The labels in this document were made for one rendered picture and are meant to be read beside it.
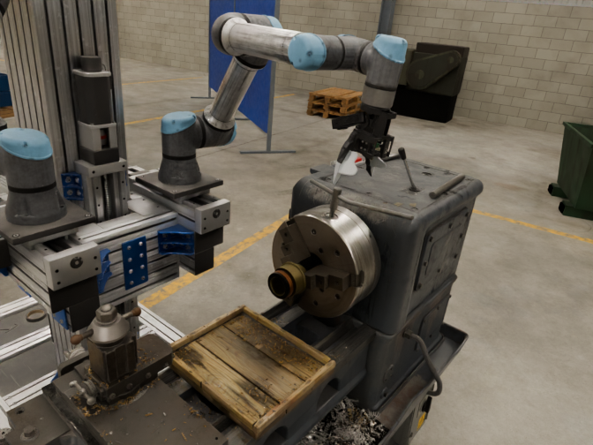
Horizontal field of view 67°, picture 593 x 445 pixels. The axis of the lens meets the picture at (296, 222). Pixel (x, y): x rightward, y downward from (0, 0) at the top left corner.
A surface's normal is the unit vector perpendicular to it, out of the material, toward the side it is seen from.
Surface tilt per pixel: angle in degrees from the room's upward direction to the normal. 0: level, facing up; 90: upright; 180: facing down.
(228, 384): 0
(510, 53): 90
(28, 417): 0
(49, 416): 0
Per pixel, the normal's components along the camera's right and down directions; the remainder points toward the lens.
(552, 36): -0.50, 0.32
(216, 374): 0.09, -0.91
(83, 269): 0.78, 0.32
